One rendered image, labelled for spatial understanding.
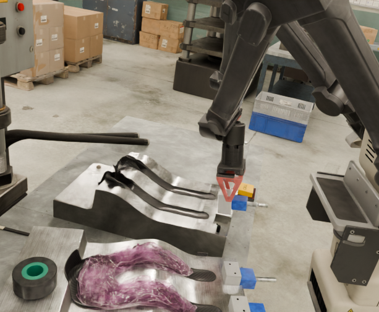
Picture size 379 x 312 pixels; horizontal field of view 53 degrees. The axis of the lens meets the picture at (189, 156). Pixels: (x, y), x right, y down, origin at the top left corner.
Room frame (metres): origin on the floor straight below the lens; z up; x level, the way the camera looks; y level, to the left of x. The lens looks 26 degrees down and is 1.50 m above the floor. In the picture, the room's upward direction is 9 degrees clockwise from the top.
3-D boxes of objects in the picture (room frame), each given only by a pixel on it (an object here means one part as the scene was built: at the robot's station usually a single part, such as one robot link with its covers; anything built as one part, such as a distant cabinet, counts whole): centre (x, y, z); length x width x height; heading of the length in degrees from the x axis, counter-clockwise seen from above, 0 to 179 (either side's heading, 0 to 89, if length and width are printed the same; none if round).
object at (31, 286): (0.54, 0.26, 0.93); 0.08 x 0.08 x 0.04
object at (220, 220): (0.89, -0.12, 0.87); 0.05 x 0.05 x 0.04; 80
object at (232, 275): (0.71, -0.19, 0.86); 0.13 x 0.05 x 0.05; 98
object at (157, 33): (7.77, 0.90, 0.42); 0.86 x 0.33 x 0.83; 72
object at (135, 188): (0.97, 0.08, 0.92); 0.35 x 0.16 x 0.09; 80
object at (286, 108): (4.12, -0.94, 0.28); 0.61 x 0.41 x 0.15; 72
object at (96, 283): (0.63, 0.07, 0.90); 0.26 x 0.18 x 0.08; 98
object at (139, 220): (0.99, 0.09, 0.87); 0.50 x 0.26 x 0.14; 80
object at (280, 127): (4.12, -0.94, 0.11); 0.61 x 0.41 x 0.22; 72
